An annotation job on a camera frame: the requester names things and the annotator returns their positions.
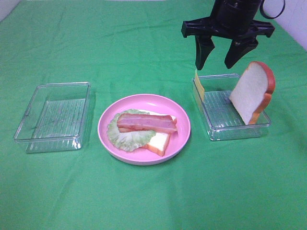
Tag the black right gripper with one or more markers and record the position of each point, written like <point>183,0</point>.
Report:
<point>231,19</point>

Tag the bread slice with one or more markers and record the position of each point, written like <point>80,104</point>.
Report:
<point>160,128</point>
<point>253,92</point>

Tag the green lettuce leaf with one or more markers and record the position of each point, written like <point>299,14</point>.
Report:
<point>128,141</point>

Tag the yellow cheese slice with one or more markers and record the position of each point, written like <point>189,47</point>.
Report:
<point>199,87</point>

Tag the upright bread slice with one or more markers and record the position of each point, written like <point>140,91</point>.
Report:
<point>253,92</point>

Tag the clear right plastic tray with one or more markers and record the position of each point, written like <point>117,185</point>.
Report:
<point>219,116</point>

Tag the clear plastic tray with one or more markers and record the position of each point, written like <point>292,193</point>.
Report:
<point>219,116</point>
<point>55,118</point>

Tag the pink round plate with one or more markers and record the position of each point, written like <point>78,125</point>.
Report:
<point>150,102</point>

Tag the green tablecloth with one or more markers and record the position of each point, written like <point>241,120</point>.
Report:
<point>129,47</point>

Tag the clear left plastic tray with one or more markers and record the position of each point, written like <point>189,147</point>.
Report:
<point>55,118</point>

